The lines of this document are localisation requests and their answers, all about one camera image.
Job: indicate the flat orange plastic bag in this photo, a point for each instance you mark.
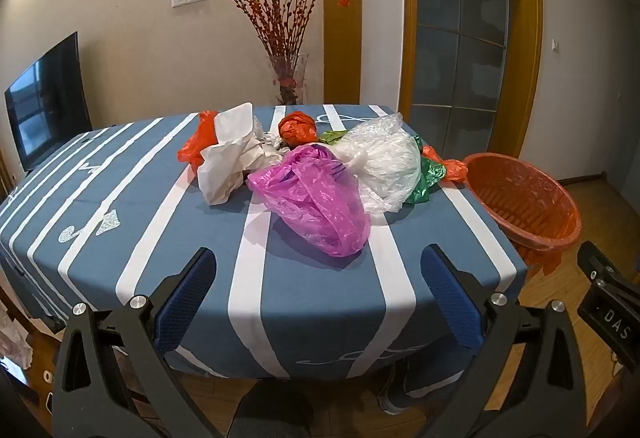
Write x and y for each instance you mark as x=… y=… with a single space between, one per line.
x=195 y=142

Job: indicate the frosted glass door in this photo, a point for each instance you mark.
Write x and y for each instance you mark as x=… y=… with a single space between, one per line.
x=460 y=42

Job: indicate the crumpled white paper bag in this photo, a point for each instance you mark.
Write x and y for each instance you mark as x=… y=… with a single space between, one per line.
x=225 y=162

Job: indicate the glass floor vase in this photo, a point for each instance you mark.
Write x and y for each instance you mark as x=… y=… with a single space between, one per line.
x=290 y=77

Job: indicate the translucent white plastic bag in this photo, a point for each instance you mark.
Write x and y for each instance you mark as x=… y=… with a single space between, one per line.
x=390 y=172

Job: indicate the pink plastic bag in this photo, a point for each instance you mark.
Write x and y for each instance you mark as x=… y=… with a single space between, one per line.
x=310 y=198

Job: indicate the red berry branches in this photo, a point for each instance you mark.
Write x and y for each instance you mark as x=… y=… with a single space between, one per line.
x=272 y=17

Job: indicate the orange plastic basket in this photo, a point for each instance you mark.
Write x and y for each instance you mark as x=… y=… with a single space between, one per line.
x=525 y=203

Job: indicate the light green printed plastic bag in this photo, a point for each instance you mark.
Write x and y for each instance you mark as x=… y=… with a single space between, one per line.
x=334 y=136

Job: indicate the knotted orange plastic bag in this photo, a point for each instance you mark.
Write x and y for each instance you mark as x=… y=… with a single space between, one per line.
x=297 y=127

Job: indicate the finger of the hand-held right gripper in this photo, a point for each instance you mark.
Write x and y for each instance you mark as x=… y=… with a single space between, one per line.
x=597 y=263

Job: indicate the pink white cloth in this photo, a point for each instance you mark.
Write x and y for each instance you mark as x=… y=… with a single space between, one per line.
x=12 y=343

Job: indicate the dark green plastic bag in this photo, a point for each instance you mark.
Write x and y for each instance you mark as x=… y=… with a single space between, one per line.
x=425 y=183

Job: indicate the yellow wooden door frame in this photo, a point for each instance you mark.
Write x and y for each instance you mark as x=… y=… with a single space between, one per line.
x=530 y=42

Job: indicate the yellow wooden wall trim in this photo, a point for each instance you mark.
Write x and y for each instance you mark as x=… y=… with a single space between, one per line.
x=342 y=17

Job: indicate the black flat television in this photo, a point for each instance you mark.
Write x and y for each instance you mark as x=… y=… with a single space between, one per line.
x=45 y=102

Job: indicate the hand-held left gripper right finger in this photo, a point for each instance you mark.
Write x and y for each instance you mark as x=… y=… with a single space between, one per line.
x=450 y=298

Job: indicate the blue white striped tablecloth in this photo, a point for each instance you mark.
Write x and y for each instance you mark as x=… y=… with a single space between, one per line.
x=310 y=298

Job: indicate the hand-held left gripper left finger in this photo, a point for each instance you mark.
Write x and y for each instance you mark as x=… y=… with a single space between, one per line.
x=185 y=303

